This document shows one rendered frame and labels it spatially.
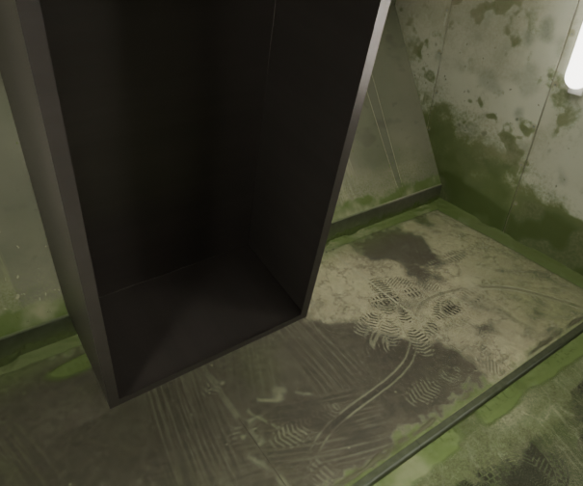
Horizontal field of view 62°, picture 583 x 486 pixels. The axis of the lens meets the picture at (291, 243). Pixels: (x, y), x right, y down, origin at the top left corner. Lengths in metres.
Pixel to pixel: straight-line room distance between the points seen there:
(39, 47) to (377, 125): 2.31
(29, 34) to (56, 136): 0.14
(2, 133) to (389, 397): 1.73
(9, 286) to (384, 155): 1.94
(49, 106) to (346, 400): 1.43
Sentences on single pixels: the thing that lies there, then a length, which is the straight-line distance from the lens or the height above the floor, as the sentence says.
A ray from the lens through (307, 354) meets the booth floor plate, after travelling 1.98.
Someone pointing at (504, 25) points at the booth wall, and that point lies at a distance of 2.76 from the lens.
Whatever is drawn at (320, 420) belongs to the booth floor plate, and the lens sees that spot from 1.78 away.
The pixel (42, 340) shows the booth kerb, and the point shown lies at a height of 0.09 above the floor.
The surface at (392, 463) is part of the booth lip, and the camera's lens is 1.74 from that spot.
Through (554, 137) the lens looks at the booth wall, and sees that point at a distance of 2.66.
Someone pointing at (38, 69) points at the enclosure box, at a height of 1.31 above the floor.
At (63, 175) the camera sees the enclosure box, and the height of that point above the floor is 1.15.
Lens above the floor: 1.48
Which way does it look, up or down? 34 degrees down
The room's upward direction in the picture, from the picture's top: 2 degrees clockwise
